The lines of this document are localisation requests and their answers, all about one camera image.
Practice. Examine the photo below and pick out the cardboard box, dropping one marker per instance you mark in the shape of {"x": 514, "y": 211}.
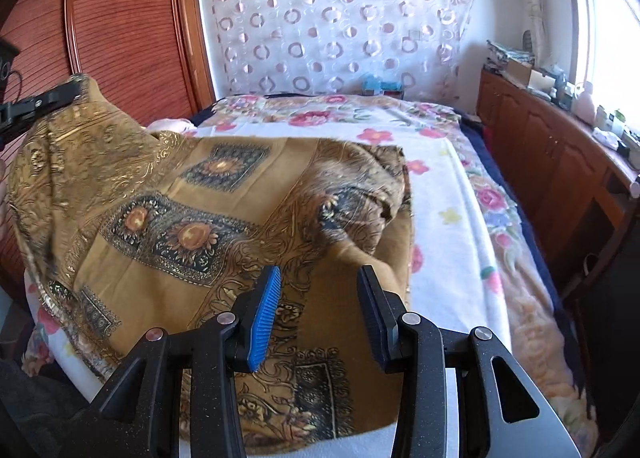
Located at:
{"x": 517, "y": 72}

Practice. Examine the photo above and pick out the sheer circle-patterned curtain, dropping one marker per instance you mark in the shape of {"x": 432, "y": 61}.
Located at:
{"x": 340, "y": 18}

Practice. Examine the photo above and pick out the pink cloth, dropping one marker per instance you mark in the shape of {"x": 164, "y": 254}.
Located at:
{"x": 172, "y": 127}

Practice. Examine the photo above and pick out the brown wooden cabinet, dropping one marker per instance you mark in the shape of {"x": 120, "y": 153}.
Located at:
{"x": 545, "y": 158}

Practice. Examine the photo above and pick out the pile of papers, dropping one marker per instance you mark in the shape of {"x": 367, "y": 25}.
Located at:
{"x": 505, "y": 52}

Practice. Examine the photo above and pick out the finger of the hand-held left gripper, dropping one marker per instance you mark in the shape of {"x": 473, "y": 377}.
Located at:
{"x": 40, "y": 102}

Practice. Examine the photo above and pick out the floral blanket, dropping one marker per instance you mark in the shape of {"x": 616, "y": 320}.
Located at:
{"x": 450, "y": 248}

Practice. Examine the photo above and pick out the clutter of small items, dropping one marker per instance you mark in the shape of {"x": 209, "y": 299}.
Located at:
{"x": 590, "y": 108}

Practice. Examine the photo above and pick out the blue box behind bed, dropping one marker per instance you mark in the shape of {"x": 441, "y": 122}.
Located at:
{"x": 380, "y": 86}

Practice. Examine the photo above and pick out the brown patterned cloth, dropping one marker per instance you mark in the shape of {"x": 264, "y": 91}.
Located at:
{"x": 150, "y": 188}

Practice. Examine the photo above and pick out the red wooden headboard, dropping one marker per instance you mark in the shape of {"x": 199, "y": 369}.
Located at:
{"x": 120, "y": 28}

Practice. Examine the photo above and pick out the window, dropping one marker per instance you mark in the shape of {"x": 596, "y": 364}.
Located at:
{"x": 612, "y": 23}

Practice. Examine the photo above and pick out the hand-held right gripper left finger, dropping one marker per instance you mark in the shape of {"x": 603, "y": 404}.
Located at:
{"x": 262, "y": 323}

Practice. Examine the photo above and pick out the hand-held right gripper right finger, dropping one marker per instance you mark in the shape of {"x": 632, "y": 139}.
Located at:
{"x": 375, "y": 323}

